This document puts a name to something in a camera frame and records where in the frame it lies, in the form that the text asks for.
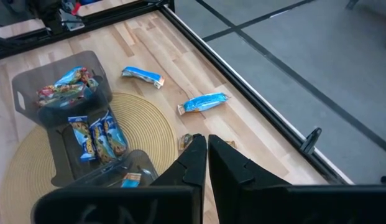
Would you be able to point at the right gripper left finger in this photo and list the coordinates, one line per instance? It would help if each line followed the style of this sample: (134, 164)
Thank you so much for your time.
(189, 168)

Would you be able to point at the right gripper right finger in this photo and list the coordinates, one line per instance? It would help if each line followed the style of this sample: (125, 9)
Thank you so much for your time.
(230, 171)

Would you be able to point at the red-ended chewy granola bar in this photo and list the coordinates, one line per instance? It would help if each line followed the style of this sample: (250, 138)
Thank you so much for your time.
(90, 81)
(65, 89)

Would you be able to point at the light blue red-ended granola bar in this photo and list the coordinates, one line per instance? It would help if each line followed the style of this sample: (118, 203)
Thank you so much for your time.
(71, 75)

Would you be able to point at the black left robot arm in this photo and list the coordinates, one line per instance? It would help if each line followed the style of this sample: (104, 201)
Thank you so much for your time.
(48, 14)

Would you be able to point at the green brown granola bar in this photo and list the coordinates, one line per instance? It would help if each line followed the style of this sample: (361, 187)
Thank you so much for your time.
(186, 141)

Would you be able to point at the translucent grey plastic bin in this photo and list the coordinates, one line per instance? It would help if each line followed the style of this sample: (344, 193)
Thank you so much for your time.
(146, 165)
(34, 74)
(68, 165)

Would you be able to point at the round woven yellow placemat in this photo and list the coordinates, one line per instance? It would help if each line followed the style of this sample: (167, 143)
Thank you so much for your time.
(149, 124)

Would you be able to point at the silver metal mounting plate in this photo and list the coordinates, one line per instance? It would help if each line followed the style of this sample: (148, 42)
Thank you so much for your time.
(70, 23)

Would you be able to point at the black clamp bracket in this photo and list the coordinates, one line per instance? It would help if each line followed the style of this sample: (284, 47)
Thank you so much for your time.
(310, 140)

